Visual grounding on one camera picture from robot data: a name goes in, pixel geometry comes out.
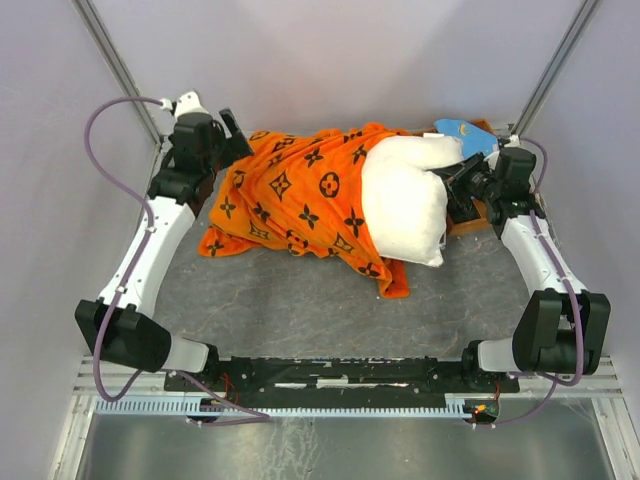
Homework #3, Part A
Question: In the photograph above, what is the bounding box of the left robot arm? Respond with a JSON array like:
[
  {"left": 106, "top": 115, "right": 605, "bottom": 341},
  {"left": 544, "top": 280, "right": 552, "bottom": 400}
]
[{"left": 75, "top": 106, "right": 252, "bottom": 390}]

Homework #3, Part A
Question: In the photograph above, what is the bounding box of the orange patterned pillowcase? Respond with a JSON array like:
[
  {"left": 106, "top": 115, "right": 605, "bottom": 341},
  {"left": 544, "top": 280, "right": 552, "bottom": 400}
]
[{"left": 198, "top": 123, "right": 410, "bottom": 299}]

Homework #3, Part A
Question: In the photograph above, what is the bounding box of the brown wooden divided tray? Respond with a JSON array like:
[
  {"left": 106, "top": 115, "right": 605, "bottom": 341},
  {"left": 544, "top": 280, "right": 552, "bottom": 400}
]
[{"left": 424, "top": 119, "right": 498, "bottom": 235}]

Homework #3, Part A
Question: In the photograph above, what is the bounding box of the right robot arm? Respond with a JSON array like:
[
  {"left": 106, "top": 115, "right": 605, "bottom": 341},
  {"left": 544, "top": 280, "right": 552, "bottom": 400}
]
[{"left": 436, "top": 147, "right": 611, "bottom": 391}]

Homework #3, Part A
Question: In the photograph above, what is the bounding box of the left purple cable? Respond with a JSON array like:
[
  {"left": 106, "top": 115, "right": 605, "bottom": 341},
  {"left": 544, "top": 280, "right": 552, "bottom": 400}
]
[{"left": 82, "top": 96, "right": 274, "bottom": 429}]

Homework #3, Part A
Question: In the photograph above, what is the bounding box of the blue patterned cloth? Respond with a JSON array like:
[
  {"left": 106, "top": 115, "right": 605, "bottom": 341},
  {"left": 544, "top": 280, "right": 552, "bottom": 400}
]
[{"left": 434, "top": 119, "right": 498, "bottom": 159}]

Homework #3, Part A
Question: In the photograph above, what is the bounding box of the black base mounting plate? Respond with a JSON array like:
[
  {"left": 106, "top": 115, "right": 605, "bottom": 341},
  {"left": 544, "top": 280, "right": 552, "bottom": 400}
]
[{"left": 194, "top": 357, "right": 520, "bottom": 408}]

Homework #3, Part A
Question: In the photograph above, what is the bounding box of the light blue cable duct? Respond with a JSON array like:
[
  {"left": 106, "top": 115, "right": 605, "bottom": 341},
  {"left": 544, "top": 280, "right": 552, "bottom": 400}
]
[{"left": 94, "top": 395, "right": 471, "bottom": 419}]

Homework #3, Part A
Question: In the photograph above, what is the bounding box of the small black round object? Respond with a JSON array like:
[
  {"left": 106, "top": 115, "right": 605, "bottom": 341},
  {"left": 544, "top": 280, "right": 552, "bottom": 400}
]
[{"left": 447, "top": 198, "right": 480, "bottom": 225}]

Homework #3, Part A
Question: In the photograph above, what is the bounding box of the white pillow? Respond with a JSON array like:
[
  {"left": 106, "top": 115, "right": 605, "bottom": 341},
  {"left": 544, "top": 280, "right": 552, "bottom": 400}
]
[{"left": 361, "top": 133, "right": 463, "bottom": 268}]

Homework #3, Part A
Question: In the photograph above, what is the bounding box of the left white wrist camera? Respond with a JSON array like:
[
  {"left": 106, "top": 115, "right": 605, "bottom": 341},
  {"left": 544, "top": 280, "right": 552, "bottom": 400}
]
[{"left": 160, "top": 90, "right": 210, "bottom": 119}]

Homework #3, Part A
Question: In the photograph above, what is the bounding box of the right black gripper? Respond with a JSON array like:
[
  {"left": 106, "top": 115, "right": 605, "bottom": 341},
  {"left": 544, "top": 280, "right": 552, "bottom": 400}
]
[{"left": 423, "top": 152, "right": 499, "bottom": 205}]

